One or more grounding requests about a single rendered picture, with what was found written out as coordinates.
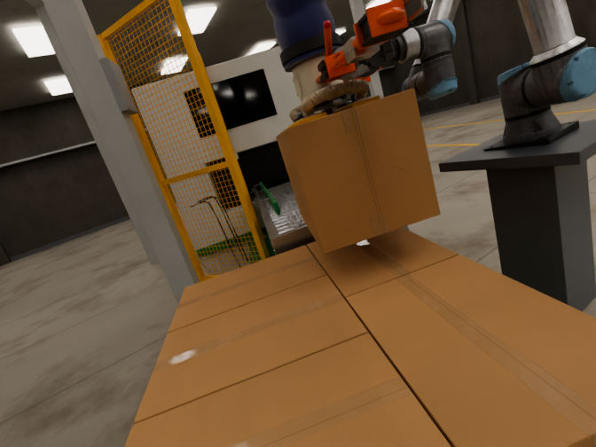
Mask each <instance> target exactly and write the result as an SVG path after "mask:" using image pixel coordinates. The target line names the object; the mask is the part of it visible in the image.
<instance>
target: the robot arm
mask: <svg viewBox="0 0 596 447"><path fill-rule="evenodd" d="M459 1H460V0H434V1H433V3H432V7H431V10H430V13H429V15H428V18H427V24H423V25H420V26H417V27H412V28H409V29H408V30H406V31H405V32H404V33H402V34H401V35H400V36H399V37H396V38H392V39H391V40H389V41H386V42H385V43H384V44H382V45H380V44H379V45H380V50H379V51H377V52H376V53H375V54H374V55H372V56H371V57H370V58H369V59H364V60H361V61H358V65H359V66H358V67H357V69H356V71H354V72H350V73H348V74H344V75H342V76H340V77H339V78H338V79H339V80H352V79H357V78H360V77H367V76H370V75H372V74H373V73H375V72H376V71H377V70H379V69H380V67H382V66H384V63H385V62H386V61H387V60H390V59H393V61H395V62H397V61H398V62H399V63H400V64H403V63H406V62H410V61H413V60H414V63H413V65H412V69H411V72H410V75H409V77H408V78H406V79H405V81H404V83H403V85H402V91H405V90H409V89H412V88H414V89H415V94H416V99H417V101H421V100H422V99H424V98H428V99H429V100H433V99H437V98H440V97H443V96H446V95H448V94H450V93H452V92H454V91H455V90H456V89H457V88H458V84H457V80H458V79H457V77H456V74H455V68H454V64H453V59H452V55H451V48H452V47H453V45H454V44H455V41H456V31H455V27H454V26H453V24H452V23H453V21H454V18H455V15H456V12H457V9H458V6H459ZM517 2H518V5H519V7H520V10H521V15H522V18H523V21H524V25H525V28H526V30H527V33H528V36H529V41H530V44H531V47H532V50H533V53H534V56H533V58H532V60H531V61H530V62H527V63H525V64H523V65H520V66H517V67H515V68H512V69H510V70H508V71H506V72H504V73H503V74H500V75H499V76H498V79H497V80H498V92H499V96H500V100H501V105H502V109H503V114H504V117H505V122H506V126H505V130H504V135H503V142H504V144H506V145H510V144H518V143H522V142H527V141H530V140H534V139H538V138H541V137H546V136H549V135H551V134H553V133H555V132H557V131H559V130H561V123H560V122H559V120H558V119H557V118H556V116H555V115H554V114H553V112H552V110H551V106H552V105H557V104H562V103H567V102H574V101H578V100H579V99H582V98H588V97H590V96H591V95H592V94H593V93H595V92H596V48H594V47H588V46H587V42H586V40H585V38H583V37H580V36H577V35H576V34H575V31H574V28H573V24H572V21H571V18H570V15H569V8H568V6H567V2H566V0H517Z"/></svg>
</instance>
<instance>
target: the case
mask: <svg viewBox="0 0 596 447"><path fill-rule="evenodd" d="M276 138H277V140H278V146H279V149H280V151H281V154H282V157H283V160H284V163H285V166H286V171H287V174H288V176H289V179H290V182H291V185H292V188H293V191H294V196H295V198H296V201H297V204H298V208H299V210H300V213H301V216H302V219H303V220H304V222H305V223H306V224H307V226H308V228H309V229H310V232H311V234H312V235H313V237H314V239H315V240H316V242H317V243H318V245H319V247H320V249H321V250H322V252H323V253H324V254H325V253H328V252H331V251H334V250H336V249H339V248H342V247H346V246H349V245H352V244H355V243H357V242H360V241H363V240H366V239H370V238H373V237H376V236H379V235H381V234H383V233H386V232H389V231H393V230H396V229H399V228H402V227H405V226H407V225H410V224H415V223H417V222H420V221H423V220H426V219H428V218H431V217H434V216H439V215H440V214H441V213H440V208H439V205H438V200H437V196H436V191H435V184H434V179H433V175H432V170H431V166H430V162H429V158H428V153H427V145H426V141H425V137H424V132H423V128H422V124H421V119H420V111H419V107H418V103H417V99H416V94H415V89H414V88H412V89H409V90H405V91H402V92H399V93H397V94H393V95H390V96H387V97H385V98H380V99H377V100H374V101H372V102H369V103H365V104H362V105H360V106H355V107H352V108H350V109H347V110H344V111H340V112H338V113H335V114H330V115H327V116H325V117H322V118H319V119H316V120H313V121H310V122H305V123H303V124H300V125H297V126H294V127H292V128H288V129H285V130H284V131H282V132H281V133H280V134H279V135H277V136H276Z"/></svg>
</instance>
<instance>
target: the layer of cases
mask: <svg viewBox="0 0 596 447"><path fill-rule="evenodd" d="M124 447H596V318H594V317H592V316H590V315H588V314H586V313H584V312H582V311H580V310H577V309H575V308H573V307H571V306H569V305H567V304H565V303H563V302H560V301H558V300H556V299H553V298H552V297H550V296H548V295H546V294H543V293H540V292H538V291H537V290H535V289H533V288H531V287H529V286H525V285H523V284H522V283H520V282H518V281H516V280H513V279H511V278H509V277H507V276H505V275H503V274H500V273H498V272H496V271H494V270H492V269H490V268H488V267H485V266H483V265H481V264H479V263H477V262H475V261H472V260H470V259H468V258H466V257H465V256H463V255H459V254H457V253H455V252H453V251H451V250H450V249H448V248H445V247H442V246H440V245H438V244H436V243H435V242H432V241H430V240H428V239H425V238H423V237H421V236H419V235H417V234H415V233H413V232H411V231H408V230H406V229H404V228H399V229H396V230H393V231H389V232H386V233H383V234H381V235H379V236H376V237H373V238H370V239H366V240H363V241H360V242H357V243H355V244H352V245H349V246H346V247H342V248H339V249H336V250H334V251H331V252H328V253H325V254H324V253H323V252H322V250H321V249H320V247H319V245H318V243H317V242H316V241H314V242H311V243H309V244H307V246H305V245H304V246H301V247H298V248H295V249H292V250H289V251H286V252H284V253H282V254H279V255H274V256H272V257H270V258H267V259H264V260H261V261H259V262H256V263H252V264H249V265H247V266H244V267H241V268H239V269H236V270H234V271H229V272H227V273H224V274H222V275H219V276H216V277H213V278H210V279H207V280H204V281H201V282H200V283H197V284H194V285H191V286H187V287H185V288H184V291H183V294H182V297H181V299H180V302H179V304H178V306H177V309H176V313H175V316H174V317H173V320H172V322H171V325H170V328H169V331H168V334H167V336H166V339H165V341H164V343H163V346H162V348H161V353H160V354H159V357H158V360H157V362H156V365H155V367H154V369H153V373H152V376H151V379H150V380H149V383H148V385H147V388H146V391H145V394H144V397H143V399H142V402H141V404H140V406H139V409H138V411H137V416H136V418H135V420H134V425H133V426H132V428H131V430H130V432H129V436H128V439H127V441H126V443H125V446H124Z"/></svg>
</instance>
